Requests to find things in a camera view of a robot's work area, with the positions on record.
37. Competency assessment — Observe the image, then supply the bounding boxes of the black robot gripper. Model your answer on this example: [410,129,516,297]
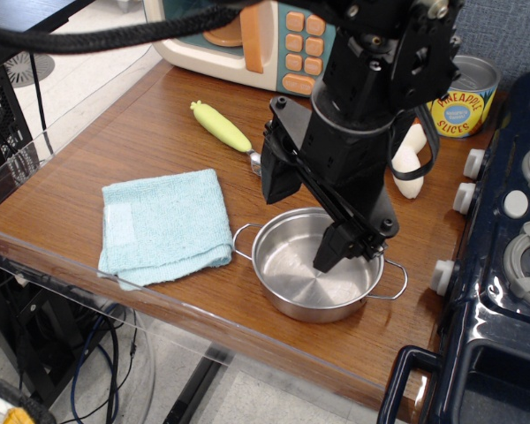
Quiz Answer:
[261,71,399,271]

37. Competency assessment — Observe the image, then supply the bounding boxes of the plush white brown mushroom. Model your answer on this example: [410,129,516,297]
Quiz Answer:
[392,122,427,200]

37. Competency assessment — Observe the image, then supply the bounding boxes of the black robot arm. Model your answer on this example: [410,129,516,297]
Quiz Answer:
[261,1,462,272]

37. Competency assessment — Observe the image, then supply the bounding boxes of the light blue folded napkin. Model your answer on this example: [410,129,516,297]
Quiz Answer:
[98,169,233,290]

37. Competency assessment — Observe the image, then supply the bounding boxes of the small steel pot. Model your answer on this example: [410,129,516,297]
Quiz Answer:
[233,207,409,323]

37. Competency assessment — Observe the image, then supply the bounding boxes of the toy microwave cream teal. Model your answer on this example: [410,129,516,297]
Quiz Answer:
[154,1,336,96]

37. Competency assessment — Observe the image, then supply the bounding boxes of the clear acrylic table guard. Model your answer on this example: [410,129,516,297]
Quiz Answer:
[0,126,431,398]

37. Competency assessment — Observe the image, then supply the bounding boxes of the pineapple slices can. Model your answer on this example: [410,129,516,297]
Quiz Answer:
[428,55,502,139]

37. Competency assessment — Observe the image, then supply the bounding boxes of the dark blue toy stove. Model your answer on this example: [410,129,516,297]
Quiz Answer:
[378,72,530,423]

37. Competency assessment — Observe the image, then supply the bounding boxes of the black desk at left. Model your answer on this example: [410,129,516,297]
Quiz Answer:
[0,0,90,166]

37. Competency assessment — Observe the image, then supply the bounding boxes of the spoon with green handle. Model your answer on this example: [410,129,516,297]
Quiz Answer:
[190,101,261,177]

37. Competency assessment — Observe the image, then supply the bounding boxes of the cables under table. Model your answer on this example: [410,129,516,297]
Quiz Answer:
[65,304,155,424]

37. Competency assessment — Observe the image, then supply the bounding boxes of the black braided cable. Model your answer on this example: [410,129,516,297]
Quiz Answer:
[0,4,248,57]

